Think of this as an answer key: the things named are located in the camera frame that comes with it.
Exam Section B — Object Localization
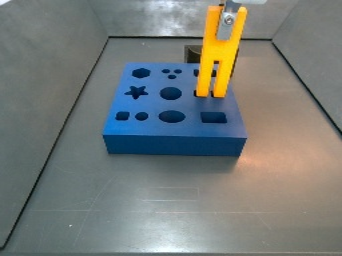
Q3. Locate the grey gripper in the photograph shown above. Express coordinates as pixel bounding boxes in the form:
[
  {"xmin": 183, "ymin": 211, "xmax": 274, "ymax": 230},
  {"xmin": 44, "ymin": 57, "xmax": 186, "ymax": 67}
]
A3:
[{"xmin": 217, "ymin": 0, "xmax": 267, "ymax": 40}]

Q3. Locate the yellow double-square peg object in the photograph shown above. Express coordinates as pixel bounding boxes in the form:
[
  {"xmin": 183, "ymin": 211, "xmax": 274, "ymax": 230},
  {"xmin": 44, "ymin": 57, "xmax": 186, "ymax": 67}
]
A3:
[{"xmin": 197, "ymin": 6, "xmax": 247, "ymax": 98}]

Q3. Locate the blue foam shape-sorting block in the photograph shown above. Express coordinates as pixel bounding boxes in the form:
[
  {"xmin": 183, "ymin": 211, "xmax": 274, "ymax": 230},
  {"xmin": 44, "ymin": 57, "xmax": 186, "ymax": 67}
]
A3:
[{"xmin": 103, "ymin": 63, "xmax": 247, "ymax": 156}]

